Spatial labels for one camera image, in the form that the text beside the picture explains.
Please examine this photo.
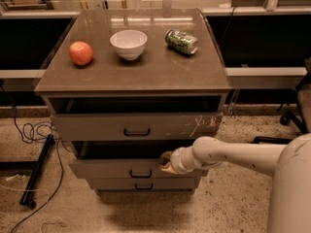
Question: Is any white bowl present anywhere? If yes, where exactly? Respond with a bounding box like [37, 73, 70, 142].
[110, 30, 148, 60]

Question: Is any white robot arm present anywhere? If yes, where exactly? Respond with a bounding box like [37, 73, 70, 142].
[160, 133, 311, 233]

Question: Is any green soda can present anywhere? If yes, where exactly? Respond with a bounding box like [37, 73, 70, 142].
[164, 29, 198, 55]

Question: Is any blue cable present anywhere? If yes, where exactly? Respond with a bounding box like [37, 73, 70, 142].
[0, 81, 73, 233]

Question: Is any white cable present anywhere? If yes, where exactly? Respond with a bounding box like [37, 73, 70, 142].
[0, 173, 67, 233]

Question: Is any grey drawer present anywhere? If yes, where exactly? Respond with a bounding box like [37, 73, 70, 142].
[88, 178, 200, 191]
[52, 96, 223, 142]
[68, 139, 210, 181]

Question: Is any black stand leg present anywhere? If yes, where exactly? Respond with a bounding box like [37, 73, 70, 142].
[0, 134, 55, 209]

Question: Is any grey drawer cabinet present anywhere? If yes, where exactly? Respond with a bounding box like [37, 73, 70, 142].
[33, 7, 233, 195]

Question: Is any red apple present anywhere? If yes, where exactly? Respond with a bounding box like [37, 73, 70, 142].
[69, 41, 93, 66]

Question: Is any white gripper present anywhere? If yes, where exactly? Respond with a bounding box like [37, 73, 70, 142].
[159, 147, 195, 174]

